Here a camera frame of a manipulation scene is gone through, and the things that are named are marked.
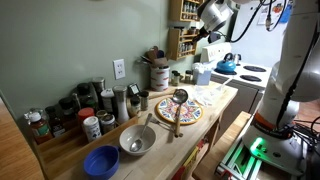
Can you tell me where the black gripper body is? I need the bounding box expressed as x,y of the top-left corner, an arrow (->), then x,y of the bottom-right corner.
200,27 -> 221,44

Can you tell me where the clear spice jar black lid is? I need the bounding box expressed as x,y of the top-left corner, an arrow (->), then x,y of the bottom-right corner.
139,90 -> 150,112

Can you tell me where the dark sauce bottle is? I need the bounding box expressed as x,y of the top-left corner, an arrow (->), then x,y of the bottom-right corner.
44,105 -> 66,138

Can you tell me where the red sauce bottle white cap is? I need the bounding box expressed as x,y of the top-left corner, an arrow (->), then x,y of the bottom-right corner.
28,111 -> 54,145

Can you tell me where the small wooden spice rack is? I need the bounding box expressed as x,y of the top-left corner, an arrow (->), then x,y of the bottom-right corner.
166,28 -> 198,62

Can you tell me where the blue kettle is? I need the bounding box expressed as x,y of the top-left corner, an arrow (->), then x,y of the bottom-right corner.
215,52 -> 238,75

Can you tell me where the large wooden spice rack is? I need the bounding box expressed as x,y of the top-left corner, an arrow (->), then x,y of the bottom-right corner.
168,0 -> 205,23

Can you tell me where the blue tissue box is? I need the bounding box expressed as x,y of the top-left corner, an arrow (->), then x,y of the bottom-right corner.
192,62 -> 213,86

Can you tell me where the small round glass jar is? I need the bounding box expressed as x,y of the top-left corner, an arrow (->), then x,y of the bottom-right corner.
184,69 -> 194,84

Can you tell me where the light wooden spoon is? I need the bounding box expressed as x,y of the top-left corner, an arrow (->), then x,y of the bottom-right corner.
153,57 -> 169,68

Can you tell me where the small spice jar black lid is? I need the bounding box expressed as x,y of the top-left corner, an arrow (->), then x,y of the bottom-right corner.
170,69 -> 178,84
173,71 -> 182,87

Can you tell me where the dark wooden spoon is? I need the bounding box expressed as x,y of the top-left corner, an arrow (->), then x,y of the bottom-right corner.
148,46 -> 159,63

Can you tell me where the white slotted spatula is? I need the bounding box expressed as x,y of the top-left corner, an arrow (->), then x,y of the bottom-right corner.
213,77 -> 233,96

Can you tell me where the black stove burner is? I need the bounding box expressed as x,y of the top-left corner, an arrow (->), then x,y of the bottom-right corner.
243,65 -> 268,73
239,74 -> 263,83

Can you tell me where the crumpled white paper towel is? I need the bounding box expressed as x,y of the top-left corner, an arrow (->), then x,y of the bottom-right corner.
193,84 -> 224,107

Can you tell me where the white crock red chili print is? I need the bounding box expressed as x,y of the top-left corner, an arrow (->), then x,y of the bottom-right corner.
149,65 -> 171,92

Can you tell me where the metal kitchen utensil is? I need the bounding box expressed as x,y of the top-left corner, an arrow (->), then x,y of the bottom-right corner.
138,54 -> 153,66

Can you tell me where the white electric stove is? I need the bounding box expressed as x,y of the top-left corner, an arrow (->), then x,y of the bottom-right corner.
199,42 -> 273,126

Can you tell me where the paper sheet red print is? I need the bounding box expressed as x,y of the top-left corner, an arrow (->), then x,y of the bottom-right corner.
257,1 -> 279,26

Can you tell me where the colourful painted ceramic plate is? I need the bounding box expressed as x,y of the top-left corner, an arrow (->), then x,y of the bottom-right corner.
155,96 -> 204,126

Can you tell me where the black digital kitchen timer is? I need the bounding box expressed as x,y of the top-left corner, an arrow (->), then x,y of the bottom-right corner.
127,83 -> 141,98

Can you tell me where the small spice jar brown lid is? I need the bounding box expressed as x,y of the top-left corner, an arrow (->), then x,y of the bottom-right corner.
129,96 -> 142,118

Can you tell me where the light wooden plank platform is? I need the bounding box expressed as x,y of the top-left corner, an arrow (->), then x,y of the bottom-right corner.
192,111 -> 253,180

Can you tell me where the tall salt grinder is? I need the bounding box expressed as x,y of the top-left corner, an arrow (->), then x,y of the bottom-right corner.
112,85 -> 130,125

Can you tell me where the spice container white lid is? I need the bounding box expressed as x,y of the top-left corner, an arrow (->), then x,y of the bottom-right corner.
100,88 -> 116,114

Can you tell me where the steel shaker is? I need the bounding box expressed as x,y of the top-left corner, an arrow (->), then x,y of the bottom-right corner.
91,77 -> 106,101

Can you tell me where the white ceramic bowl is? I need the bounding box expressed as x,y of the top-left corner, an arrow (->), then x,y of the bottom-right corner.
118,124 -> 157,157

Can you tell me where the metal spoon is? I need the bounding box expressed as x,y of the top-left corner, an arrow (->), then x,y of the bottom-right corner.
129,113 -> 154,153

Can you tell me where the small jar metal lid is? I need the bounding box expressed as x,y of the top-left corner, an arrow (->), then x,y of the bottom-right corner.
99,114 -> 117,135

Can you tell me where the green jar black lid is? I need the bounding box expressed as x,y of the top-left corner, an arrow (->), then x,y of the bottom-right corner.
76,82 -> 98,111

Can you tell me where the spice jar red lid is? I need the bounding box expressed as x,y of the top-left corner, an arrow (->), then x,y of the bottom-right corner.
77,107 -> 96,126

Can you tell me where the white spice canister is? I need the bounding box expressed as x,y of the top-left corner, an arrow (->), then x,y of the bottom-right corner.
82,115 -> 103,143

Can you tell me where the dark jar black lid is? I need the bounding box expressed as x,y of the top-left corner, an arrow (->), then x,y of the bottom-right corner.
59,96 -> 79,131

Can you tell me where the blue plastic bowl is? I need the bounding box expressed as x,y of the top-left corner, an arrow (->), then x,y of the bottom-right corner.
83,144 -> 120,180

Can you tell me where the wooden spice tray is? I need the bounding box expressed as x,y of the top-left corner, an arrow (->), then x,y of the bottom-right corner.
31,114 -> 139,180

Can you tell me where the metal skimmer wooden handle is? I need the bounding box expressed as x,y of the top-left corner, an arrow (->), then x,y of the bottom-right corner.
172,88 -> 190,138

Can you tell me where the white wall outlet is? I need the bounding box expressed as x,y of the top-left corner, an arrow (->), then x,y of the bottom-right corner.
112,58 -> 127,81

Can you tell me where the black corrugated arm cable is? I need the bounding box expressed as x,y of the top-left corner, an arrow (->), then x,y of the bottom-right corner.
229,0 -> 320,131

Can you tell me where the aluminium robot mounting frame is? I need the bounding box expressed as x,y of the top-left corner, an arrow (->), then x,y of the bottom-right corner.
214,126 -> 313,178

